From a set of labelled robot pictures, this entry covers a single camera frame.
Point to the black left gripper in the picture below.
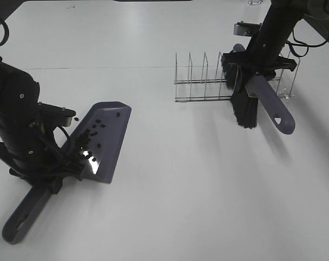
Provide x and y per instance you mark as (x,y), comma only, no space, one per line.
(28,147)

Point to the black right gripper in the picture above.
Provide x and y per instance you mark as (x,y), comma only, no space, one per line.
(262,53)

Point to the purple hand brush black bristles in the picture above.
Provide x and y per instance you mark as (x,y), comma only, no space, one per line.
(249,92)

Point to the pile of coffee beans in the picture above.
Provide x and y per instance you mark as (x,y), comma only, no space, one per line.
(99,136)

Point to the purple plastic dustpan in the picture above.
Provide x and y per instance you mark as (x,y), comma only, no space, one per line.
(21,220)

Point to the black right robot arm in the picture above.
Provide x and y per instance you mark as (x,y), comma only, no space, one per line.
(283,16)

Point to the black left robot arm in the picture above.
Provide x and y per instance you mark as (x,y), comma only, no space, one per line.
(19,93)

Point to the clear glass cup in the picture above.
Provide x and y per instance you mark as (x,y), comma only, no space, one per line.
(255,2)

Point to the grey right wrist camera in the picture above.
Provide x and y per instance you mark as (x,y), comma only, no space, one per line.
(246,29)

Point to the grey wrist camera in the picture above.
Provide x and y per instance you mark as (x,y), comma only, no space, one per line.
(246,29)
(55,116)

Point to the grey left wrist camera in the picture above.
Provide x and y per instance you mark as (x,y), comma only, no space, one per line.
(55,116)

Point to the chrome wire dish rack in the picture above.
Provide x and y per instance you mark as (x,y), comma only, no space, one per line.
(207,82)

